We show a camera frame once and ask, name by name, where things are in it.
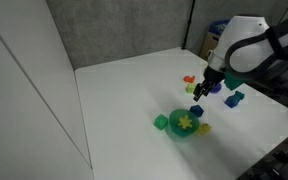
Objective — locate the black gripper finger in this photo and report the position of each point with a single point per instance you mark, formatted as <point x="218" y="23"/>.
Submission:
<point x="198" y="92"/>
<point x="207" y="88"/>

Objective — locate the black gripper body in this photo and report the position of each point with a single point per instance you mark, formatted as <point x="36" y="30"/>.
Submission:
<point x="212" y="78"/>

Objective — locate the yellow spiky toy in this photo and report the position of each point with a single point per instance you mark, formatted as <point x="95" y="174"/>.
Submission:
<point x="185" y="122"/>

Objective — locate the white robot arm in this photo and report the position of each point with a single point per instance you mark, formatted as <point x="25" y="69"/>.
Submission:
<point x="248" y="49"/>

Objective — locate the lime green cube toy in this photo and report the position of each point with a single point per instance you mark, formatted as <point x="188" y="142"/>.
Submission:
<point x="190" y="88"/>

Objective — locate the orange toy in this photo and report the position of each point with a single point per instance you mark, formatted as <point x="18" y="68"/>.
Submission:
<point x="189" y="79"/>

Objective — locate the dark blue cube toy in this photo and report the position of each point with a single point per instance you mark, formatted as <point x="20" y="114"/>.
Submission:
<point x="197" y="110"/>

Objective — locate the blue teal block toy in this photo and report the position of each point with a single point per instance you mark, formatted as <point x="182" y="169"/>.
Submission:
<point x="233" y="100"/>

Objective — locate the green bowl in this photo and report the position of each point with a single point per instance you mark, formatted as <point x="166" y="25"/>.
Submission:
<point x="174" y="120"/>

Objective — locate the yellow duck toy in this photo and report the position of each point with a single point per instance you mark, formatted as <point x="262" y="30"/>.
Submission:
<point x="203" y="129"/>

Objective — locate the purple bumpy ball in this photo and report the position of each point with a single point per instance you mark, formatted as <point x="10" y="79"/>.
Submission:
<point x="217" y="88"/>

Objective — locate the cardboard box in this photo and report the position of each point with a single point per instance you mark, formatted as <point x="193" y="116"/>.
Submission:
<point x="212" y="36"/>

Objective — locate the black tripod stand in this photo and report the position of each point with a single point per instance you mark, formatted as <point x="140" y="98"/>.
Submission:
<point x="183" y="46"/>

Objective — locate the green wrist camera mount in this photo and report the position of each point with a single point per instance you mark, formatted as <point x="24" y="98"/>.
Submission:
<point x="232" y="82"/>

